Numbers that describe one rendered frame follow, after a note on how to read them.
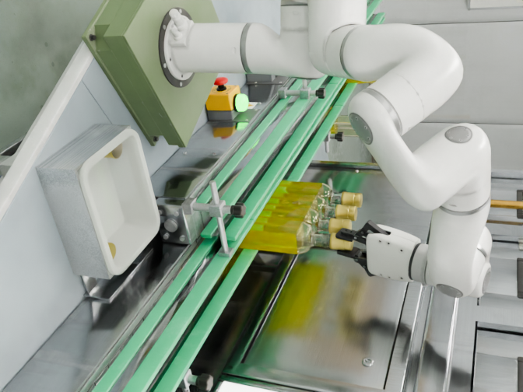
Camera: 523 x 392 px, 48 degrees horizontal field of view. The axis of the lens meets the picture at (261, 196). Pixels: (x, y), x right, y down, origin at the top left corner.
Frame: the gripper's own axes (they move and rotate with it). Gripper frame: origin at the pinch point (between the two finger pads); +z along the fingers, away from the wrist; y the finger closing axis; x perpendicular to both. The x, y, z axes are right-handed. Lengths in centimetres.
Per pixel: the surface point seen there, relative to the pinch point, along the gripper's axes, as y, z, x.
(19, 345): 9, 28, 58
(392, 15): -99, 233, -543
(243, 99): 20.4, 38.0, -19.1
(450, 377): -15.0, -26.5, 11.8
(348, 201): 0.6, 7.3, -14.4
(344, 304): -12.7, -1.0, 4.8
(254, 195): 6.3, 23.3, 0.1
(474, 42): -132, 147, -566
